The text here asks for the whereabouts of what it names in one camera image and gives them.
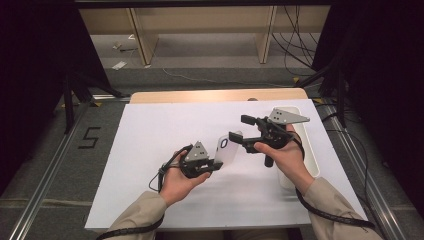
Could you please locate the black frame bar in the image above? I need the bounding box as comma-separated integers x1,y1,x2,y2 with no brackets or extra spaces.
74,0,334,8

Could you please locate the white plastic bin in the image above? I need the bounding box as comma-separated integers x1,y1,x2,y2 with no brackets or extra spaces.
271,105,321,190

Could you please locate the iridescent phone case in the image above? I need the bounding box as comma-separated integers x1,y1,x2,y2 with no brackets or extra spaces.
213,130,244,165

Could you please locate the black metal stand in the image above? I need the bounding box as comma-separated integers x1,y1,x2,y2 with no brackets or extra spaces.
61,71,126,134
294,63,349,129

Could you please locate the bundle of black cables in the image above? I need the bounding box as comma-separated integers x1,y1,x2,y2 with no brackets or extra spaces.
271,5,321,78

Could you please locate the hand-held gripper cable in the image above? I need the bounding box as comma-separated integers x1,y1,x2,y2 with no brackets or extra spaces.
284,129,377,230
95,144,194,240

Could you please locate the dark curtain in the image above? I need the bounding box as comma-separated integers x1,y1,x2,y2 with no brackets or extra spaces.
311,0,424,211
0,0,113,198

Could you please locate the white floor cable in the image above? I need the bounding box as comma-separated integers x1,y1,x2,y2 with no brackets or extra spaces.
161,67,296,88

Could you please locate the right hand-held gripper cable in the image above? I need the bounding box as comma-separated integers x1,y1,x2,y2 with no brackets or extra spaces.
284,129,377,230

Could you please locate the aluminium floor rail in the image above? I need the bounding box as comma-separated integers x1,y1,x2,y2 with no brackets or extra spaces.
8,94,131,240
319,98,409,240

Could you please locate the light wooden table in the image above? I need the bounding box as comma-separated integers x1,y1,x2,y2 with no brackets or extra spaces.
129,87,309,105

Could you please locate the white foam board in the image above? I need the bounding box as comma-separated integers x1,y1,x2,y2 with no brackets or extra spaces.
84,98,365,231

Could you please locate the left hand-held gripper cable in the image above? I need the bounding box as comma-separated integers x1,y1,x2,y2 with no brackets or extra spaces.
95,144,194,240

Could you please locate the person's left hand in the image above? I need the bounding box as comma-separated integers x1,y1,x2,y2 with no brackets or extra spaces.
159,149,213,208

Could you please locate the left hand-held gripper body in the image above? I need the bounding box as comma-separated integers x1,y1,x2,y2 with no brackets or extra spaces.
179,140,216,180

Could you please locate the person's right hand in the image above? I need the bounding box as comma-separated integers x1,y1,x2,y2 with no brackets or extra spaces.
253,123,316,196

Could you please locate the light wooden shelf unit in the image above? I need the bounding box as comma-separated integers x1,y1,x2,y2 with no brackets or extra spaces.
78,5,331,67

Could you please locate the thin black floor cable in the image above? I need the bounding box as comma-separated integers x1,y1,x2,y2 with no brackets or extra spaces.
321,101,373,214

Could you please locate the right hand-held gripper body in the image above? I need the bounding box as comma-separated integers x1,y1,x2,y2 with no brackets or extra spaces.
240,107,311,168

